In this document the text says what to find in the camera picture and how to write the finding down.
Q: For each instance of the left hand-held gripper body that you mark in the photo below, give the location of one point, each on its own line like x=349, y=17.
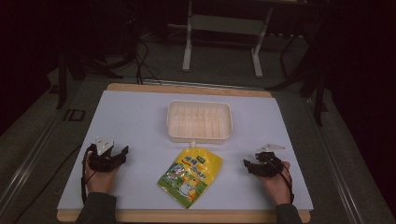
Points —
x=104, y=162

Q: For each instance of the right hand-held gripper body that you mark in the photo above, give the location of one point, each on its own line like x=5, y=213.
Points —
x=268, y=165

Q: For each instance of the yellow spouted drink pouch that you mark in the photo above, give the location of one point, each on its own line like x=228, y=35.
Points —
x=190, y=177

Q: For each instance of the white plastic basket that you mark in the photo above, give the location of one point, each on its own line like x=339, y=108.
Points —
x=199, y=121

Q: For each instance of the person's left hand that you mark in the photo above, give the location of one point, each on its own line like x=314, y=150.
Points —
x=100, y=182

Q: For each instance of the person's right hand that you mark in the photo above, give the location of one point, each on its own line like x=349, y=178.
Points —
x=277, y=186

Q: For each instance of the white table mat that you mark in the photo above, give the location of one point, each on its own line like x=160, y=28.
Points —
x=149, y=124

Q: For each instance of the black floor socket box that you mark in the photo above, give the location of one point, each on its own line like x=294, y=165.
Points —
x=74, y=115

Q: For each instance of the black metal stand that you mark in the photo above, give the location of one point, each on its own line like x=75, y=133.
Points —
x=62, y=81

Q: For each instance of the wooden table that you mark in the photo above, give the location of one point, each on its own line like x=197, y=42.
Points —
x=186, y=89

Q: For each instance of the black tripod stand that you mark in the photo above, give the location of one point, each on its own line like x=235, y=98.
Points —
x=308, y=62

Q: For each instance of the white metal stand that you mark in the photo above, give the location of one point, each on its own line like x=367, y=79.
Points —
x=224, y=28

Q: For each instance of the metal floor rail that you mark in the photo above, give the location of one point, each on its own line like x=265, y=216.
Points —
x=336, y=161
x=25, y=161

